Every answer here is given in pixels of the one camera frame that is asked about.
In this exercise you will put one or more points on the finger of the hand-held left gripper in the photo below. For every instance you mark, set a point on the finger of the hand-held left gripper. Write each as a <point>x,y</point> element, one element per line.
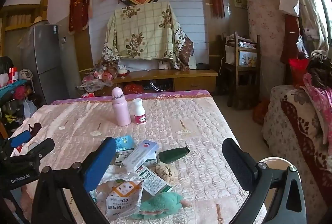
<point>41,147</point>
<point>20,138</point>

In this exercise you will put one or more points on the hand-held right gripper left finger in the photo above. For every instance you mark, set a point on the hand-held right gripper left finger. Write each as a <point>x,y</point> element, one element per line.
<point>99,161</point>

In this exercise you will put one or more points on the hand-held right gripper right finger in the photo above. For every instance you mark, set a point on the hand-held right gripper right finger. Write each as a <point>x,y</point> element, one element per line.
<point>238,161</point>

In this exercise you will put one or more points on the white bucket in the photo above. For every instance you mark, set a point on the white bucket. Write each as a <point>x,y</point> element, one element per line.
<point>275,161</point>

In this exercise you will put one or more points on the green white medicine box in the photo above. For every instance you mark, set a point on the green white medicine box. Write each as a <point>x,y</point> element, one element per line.
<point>153,181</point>

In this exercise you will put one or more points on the crumpled white tissue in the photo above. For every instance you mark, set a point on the crumpled white tissue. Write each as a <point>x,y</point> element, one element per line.
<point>114,174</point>

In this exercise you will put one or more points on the blue white carton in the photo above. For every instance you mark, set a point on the blue white carton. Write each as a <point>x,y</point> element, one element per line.
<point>124,143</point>

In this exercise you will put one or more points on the orange white packet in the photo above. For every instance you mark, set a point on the orange white packet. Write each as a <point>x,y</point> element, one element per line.
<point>124,200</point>

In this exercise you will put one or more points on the cluttered storage rack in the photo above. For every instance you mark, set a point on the cluttered storage rack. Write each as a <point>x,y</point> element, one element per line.
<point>15,91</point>

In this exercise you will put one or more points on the pink bottle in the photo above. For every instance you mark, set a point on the pink bottle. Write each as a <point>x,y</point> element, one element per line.
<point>121,112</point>

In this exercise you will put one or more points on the orange bag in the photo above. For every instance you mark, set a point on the orange bag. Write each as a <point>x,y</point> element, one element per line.
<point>260,112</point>

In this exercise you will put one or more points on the floral covered sofa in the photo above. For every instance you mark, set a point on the floral covered sofa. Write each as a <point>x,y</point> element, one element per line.
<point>280,115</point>

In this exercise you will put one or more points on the white pill bottle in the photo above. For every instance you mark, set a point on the white pill bottle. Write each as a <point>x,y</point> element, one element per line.
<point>139,111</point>

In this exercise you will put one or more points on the dark green pouch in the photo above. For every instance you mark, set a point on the dark green pouch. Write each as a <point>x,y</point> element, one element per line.
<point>173,155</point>

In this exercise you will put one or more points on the crumpled brown tissue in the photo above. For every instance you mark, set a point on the crumpled brown tissue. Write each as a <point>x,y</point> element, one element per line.
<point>166,172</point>

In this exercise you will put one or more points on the green plush toy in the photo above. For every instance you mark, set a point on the green plush toy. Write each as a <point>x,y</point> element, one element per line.
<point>160,204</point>

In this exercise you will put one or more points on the grey refrigerator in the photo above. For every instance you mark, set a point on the grey refrigerator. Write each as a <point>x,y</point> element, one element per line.
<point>44,57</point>

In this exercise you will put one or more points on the pile of plastic bags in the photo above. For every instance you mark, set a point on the pile of plastic bags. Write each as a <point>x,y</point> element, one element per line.
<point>98,76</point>

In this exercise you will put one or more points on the red white pot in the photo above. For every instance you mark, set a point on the red white pot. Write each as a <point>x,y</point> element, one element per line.
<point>123,71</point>

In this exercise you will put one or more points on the black box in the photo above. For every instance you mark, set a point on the black box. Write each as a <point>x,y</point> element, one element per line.
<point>201,66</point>

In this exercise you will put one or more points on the pink floral blanket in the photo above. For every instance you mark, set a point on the pink floral blanket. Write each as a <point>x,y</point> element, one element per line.
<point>321,99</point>

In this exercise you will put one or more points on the wooden shelf stand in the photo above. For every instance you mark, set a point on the wooden shelf stand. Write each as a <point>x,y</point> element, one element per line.
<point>255,57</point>

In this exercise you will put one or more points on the wooden TV cabinet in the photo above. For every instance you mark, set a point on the wooden TV cabinet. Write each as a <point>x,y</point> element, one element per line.
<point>166,74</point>

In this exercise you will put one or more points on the red bag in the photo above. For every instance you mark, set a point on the red bag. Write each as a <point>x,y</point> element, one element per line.
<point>298,68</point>

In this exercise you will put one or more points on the dark brown cloth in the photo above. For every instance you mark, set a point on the dark brown cloth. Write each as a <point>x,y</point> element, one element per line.
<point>320,65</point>

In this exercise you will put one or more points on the rolled floral mattress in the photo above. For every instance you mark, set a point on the rolled floral mattress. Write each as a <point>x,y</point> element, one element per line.
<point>264,31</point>

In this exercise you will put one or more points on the hanging red garment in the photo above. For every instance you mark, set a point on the hanging red garment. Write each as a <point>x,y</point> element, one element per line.
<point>290,37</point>

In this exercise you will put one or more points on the floral checked cloth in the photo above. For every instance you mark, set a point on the floral checked cloth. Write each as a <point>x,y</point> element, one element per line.
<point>142,31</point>

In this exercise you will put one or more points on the hanging white bag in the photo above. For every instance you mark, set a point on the hanging white bag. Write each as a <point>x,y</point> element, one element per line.
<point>288,5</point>

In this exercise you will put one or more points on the window curtain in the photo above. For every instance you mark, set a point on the window curtain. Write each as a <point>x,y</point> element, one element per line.
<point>311,5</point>

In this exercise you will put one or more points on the red fringed wall hanging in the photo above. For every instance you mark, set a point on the red fringed wall hanging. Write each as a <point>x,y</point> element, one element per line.
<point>77,5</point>

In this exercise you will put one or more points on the small wall picture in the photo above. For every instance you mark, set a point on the small wall picture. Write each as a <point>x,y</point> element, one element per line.
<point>239,0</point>

